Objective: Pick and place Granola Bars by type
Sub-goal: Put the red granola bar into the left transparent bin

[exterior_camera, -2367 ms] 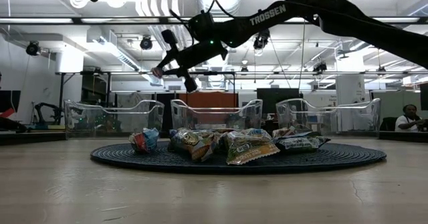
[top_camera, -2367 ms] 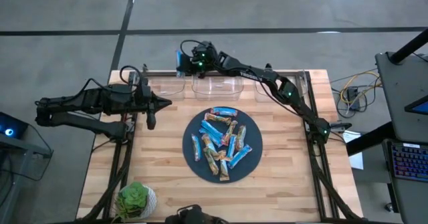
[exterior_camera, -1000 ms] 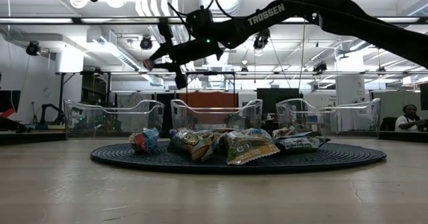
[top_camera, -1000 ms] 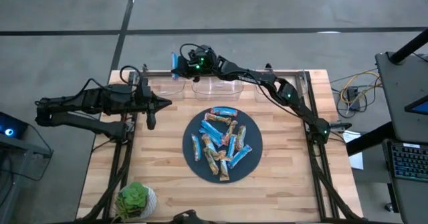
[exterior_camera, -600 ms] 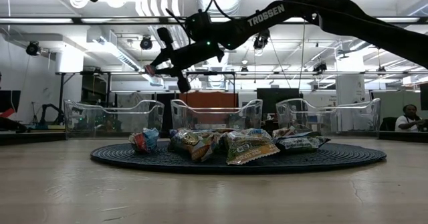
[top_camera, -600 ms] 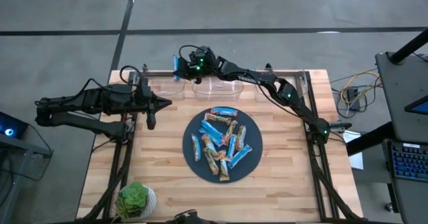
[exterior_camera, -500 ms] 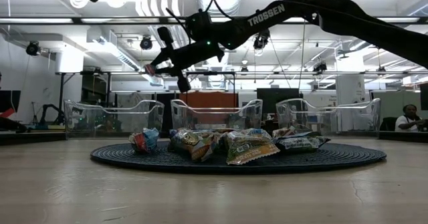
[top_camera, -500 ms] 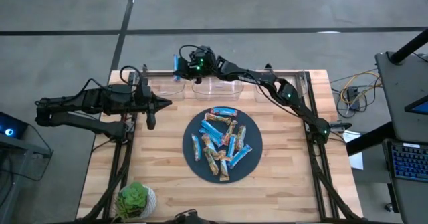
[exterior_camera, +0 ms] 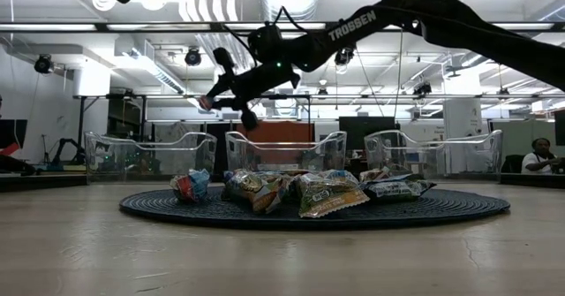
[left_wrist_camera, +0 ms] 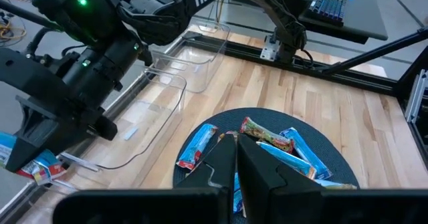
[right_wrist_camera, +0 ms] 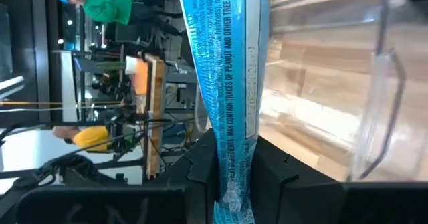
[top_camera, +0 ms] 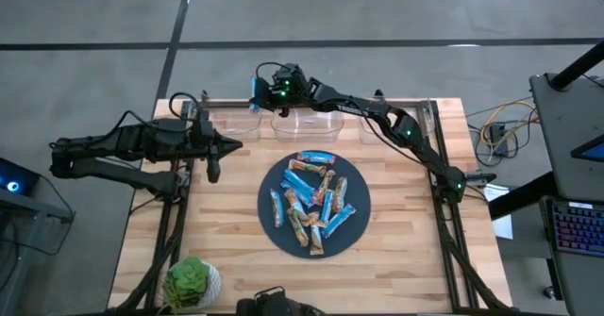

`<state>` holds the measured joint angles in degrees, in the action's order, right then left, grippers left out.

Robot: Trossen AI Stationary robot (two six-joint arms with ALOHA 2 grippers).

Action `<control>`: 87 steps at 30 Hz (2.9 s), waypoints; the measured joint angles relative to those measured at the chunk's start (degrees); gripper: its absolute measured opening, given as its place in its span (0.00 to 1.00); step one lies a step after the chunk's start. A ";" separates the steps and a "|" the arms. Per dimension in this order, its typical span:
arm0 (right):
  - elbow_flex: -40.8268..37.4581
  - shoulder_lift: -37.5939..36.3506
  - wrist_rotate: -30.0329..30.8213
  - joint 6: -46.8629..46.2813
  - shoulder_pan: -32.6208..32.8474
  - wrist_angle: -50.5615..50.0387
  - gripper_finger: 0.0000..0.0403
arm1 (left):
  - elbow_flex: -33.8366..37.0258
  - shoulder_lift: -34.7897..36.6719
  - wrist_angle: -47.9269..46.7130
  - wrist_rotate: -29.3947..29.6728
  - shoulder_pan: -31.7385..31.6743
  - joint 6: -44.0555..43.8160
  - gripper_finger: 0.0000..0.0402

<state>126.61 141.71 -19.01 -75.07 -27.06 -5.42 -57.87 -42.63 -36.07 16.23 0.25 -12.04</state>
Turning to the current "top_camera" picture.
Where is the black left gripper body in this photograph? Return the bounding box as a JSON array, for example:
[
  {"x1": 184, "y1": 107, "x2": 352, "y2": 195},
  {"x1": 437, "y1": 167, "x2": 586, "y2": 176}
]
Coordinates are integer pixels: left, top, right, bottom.
[{"x1": 186, "y1": 134, "x2": 219, "y2": 160}]

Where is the black aluminium rig frame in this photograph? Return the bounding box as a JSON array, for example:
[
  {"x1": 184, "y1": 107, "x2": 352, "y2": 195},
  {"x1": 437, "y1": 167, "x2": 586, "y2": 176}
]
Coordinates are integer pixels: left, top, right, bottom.
[{"x1": 108, "y1": 96, "x2": 515, "y2": 316}]

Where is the grey side desk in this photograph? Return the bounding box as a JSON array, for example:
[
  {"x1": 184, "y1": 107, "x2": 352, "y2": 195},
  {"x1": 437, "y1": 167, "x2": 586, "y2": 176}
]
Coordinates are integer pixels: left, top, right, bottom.
[{"x1": 528, "y1": 73, "x2": 604, "y2": 316}]

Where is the black pole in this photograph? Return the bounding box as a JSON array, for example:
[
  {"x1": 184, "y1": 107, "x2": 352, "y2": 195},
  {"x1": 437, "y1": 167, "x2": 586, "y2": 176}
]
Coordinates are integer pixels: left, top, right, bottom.
[{"x1": 549, "y1": 40, "x2": 604, "y2": 91}]

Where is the green orange granola bar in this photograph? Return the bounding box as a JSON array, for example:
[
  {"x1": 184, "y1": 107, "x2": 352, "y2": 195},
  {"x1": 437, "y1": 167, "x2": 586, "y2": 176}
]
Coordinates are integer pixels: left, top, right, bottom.
[{"x1": 307, "y1": 211, "x2": 326, "y2": 257}]

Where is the blue green granola bar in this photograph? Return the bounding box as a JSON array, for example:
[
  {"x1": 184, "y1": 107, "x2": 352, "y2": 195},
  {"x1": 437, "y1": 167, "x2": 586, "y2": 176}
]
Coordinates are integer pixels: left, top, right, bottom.
[{"x1": 269, "y1": 188, "x2": 286, "y2": 229}]

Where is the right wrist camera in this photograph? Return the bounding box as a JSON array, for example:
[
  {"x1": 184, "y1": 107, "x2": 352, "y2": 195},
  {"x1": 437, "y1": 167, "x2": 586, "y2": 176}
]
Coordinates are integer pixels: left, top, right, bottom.
[{"x1": 271, "y1": 62, "x2": 303, "y2": 84}]

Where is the blue brown granola bar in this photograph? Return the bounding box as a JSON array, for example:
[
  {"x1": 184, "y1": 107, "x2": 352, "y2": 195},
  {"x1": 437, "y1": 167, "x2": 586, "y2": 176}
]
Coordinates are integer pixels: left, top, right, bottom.
[{"x1": 283, "y1": 188, "x2": 310, "y2": 219}]

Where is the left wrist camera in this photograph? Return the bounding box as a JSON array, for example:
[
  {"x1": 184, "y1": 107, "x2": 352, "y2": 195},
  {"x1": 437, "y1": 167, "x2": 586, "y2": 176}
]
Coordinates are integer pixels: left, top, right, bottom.
[{"x1": 190, "y1": 110, "x2": 216, "y2": 141}]

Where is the black monitor blue screen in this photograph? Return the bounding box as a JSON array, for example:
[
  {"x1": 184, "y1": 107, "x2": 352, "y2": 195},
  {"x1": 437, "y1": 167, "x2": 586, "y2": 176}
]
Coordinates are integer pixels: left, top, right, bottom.
[{"x1": 569, "y1": 134, "x2": 604, "y2": 164}]

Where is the backlit keyboard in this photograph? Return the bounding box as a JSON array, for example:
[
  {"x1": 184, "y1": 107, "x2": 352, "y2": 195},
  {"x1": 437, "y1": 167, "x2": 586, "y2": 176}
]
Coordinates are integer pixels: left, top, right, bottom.
[{"x1": 549, "y1": 201, "x2": 604, "y2": 257}]

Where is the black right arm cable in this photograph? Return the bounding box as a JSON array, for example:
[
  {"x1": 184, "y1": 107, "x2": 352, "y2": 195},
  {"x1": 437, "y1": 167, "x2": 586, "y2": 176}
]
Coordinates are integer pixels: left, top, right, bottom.
[{"x1": 254, "y1": 60, "x2": 289, "y2": 86}]

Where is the yellow cable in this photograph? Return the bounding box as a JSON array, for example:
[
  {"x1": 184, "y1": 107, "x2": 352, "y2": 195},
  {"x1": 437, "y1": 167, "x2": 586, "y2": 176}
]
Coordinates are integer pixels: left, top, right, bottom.
[{"x1": 478, "y1": 99, "x2": 537, "y2": 150}]

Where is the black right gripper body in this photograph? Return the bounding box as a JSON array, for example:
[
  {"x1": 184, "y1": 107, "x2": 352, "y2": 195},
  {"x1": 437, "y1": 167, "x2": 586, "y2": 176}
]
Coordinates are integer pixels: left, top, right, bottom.
[{"x1": 269, "y1": 80, "x2": 312, "y2": 110}]

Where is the brown red granola bar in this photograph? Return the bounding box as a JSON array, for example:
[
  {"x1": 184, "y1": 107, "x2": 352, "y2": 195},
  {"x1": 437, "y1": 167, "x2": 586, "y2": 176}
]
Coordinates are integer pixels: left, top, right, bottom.
[{"x1": 311, "y1": 169, "x2": 337, "y2": 208}]

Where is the black power adapter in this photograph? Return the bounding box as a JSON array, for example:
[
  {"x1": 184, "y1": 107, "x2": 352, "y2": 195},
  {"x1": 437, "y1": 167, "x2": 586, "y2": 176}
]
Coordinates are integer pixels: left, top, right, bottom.
[{"x1": 488, "y1": 122, "x2": 511, "y2": 158}]

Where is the dark round plate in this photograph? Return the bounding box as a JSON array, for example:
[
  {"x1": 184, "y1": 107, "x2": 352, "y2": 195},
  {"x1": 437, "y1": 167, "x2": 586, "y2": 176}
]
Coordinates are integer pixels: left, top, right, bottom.
[{"x1": 257, "y1": 149, "x2": 372, "y2": 259}]

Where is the clear plastic bin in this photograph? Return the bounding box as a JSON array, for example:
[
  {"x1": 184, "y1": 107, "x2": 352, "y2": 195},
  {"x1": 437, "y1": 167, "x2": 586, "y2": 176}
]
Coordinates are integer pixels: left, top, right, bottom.
[
  {"x1": 207, "y1": 99, "x2": 263, "y2": 142},
  {"x1": 270, "y1": 103, "x2": 345, "y2": 143},
  {"x1": 357, "y1": 97, "x2": 435, "y2": 146}
]

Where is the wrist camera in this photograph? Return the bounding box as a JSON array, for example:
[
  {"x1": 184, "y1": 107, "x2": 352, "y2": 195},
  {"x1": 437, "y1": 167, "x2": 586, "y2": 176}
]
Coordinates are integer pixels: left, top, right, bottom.
[
  {"x1": 271, "y1": 62, "x2": 303, "y2": 84},
  {"x1": 190, "y1": 110, "x2": 216, "y2": 141}
]

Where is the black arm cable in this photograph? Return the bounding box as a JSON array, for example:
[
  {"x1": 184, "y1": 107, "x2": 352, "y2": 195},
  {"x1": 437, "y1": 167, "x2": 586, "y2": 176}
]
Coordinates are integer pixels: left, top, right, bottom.
[
  {"x1": 108, "y1": 91, "x2": 204, "y2": 133},
  {"x1": 254, "y1": 60, "x2": 289, "y2": 86}
]

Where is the white paper sheet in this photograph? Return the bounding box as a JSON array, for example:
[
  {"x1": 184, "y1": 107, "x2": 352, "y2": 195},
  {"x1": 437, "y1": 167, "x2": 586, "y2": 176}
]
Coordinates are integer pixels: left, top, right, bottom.
[{"x1": 483, "y1": 183, "x2": 514, "y2": 241}]

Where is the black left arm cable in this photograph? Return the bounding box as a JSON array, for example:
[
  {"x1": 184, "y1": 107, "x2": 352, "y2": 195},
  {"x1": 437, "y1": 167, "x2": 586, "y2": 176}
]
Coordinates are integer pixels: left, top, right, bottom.
[{"x1": 108, "y1": 91, "x2": 204, "y2": 133}]

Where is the black device blue light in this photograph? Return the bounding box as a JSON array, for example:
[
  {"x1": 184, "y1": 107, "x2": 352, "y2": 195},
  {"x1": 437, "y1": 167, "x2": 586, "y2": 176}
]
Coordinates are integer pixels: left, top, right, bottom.
[{"x1": 0, "y1": 158, "x2": 42, "y2": 197}]

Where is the succulent in white pot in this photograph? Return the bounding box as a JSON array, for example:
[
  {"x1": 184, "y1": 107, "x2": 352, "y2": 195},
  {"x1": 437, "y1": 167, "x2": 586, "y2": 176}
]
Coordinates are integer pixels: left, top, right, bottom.
[{"x1": 161, "y1": 256, "x2": 223, "y2": 311}]

